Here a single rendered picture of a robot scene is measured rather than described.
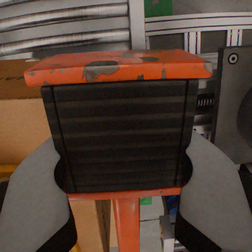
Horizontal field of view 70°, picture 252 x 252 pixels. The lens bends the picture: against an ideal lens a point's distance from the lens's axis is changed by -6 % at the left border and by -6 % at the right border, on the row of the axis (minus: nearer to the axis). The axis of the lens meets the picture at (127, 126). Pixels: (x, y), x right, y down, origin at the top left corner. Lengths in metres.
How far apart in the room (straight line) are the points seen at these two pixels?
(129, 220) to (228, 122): 0.25
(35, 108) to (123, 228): 0.19
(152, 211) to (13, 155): 1.97
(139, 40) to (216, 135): 0.47
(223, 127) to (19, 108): 0.32
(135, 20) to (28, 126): 0.53
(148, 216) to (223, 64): 2.08
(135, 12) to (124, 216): 0.64
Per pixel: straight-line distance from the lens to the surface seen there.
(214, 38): 1.22
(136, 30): 0.72
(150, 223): 2.39
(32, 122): 0.29
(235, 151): 0.40
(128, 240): 0.20
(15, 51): 0.87
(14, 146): 0.33
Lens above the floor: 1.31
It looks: 61 degrees down
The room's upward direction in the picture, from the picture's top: 175 degrees clockwise
